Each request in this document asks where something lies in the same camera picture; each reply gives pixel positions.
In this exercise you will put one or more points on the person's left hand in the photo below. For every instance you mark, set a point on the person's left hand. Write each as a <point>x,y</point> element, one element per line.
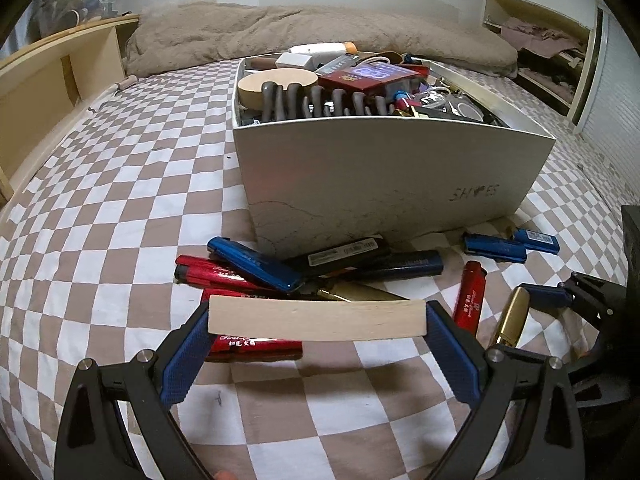
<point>225,476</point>

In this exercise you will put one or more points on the white tube with orange end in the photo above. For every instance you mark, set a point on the white tube with orange end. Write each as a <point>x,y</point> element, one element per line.
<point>320,50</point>

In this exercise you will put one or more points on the small white box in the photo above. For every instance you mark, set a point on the small white box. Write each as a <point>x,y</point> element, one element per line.
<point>295,61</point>

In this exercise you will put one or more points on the checkered bed sheet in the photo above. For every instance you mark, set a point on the checkered bed sheet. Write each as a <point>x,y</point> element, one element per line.
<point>125,185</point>

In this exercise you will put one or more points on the silver engraved bar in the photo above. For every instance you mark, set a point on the silver engraved bar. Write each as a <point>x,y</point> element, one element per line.
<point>337,64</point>

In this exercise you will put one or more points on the wooden lighter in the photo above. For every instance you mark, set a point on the wooden lighter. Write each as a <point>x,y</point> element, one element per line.
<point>320,320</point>

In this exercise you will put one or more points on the wooden closet shelf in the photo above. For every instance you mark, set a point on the wooden closet shelf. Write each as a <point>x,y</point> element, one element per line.
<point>585,95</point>

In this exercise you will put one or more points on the pile of lighters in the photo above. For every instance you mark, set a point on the pile of lighters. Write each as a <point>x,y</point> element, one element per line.
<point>250,260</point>

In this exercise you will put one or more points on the red cigarette pack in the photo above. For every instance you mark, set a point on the red cigarette pack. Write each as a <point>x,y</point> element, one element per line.
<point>345,82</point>

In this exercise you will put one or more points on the white slatted door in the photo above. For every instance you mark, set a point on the white slatted door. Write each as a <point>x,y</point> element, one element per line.
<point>617,95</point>

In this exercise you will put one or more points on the white cardboard box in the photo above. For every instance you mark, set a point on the white cardboard box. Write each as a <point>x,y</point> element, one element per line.
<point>375,185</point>

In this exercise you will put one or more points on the wooden bedside shelf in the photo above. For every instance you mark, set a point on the wooden bedside shelf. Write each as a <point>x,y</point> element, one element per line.
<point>45,80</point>

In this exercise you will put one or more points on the pile of clothes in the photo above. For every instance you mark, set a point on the pile of clothes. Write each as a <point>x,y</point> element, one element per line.
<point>540,40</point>

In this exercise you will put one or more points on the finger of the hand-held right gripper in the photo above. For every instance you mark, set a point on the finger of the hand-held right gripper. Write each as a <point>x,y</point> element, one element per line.
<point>597,372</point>
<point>547,295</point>

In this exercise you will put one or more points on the clear storage bin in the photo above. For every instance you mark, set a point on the clear storage bin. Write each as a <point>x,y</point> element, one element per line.
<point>85,5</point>

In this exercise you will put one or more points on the round clear case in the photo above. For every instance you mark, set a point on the round clear case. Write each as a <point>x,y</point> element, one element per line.
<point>467,111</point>

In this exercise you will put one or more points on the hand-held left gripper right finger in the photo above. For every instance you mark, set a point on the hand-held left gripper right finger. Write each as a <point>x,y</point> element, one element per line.
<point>452,355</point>

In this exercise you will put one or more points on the brown hair claw clip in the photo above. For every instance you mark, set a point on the brown hair claw clip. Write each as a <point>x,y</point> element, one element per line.
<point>340,105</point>

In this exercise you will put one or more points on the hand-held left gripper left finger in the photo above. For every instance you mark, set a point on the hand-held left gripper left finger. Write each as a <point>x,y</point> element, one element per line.
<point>187,355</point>

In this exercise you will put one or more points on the beige blanket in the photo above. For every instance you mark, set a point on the beige blanket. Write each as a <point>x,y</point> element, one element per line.
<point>250,35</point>

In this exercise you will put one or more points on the round wooden lid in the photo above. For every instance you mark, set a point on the round wooden lid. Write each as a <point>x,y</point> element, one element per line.
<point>295,80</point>

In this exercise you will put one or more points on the gold lighter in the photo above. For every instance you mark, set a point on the gold lighter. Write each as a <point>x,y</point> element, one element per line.
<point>510,317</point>

